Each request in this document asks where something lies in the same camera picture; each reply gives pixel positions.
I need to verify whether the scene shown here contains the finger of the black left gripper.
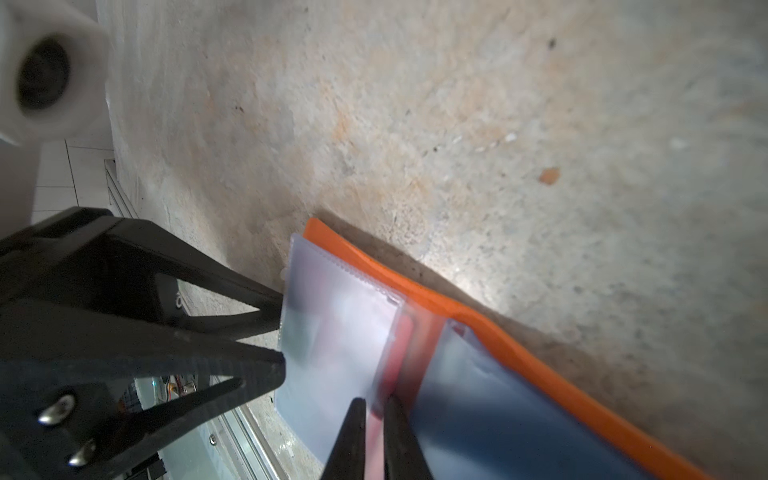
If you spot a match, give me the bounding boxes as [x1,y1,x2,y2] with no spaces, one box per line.
[1,207,283,340]
[1,299,286,479]

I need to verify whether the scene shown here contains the orange card holder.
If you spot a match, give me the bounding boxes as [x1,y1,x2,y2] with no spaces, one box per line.
[275,219,703,479]

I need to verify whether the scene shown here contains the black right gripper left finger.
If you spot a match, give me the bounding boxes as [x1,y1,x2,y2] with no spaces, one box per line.
[320,398,367,480]

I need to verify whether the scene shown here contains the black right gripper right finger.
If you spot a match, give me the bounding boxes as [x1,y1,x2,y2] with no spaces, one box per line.
[383,396,434,480]

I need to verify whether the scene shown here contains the red credit card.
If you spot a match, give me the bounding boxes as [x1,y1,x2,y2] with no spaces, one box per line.
[364,302,445,480]

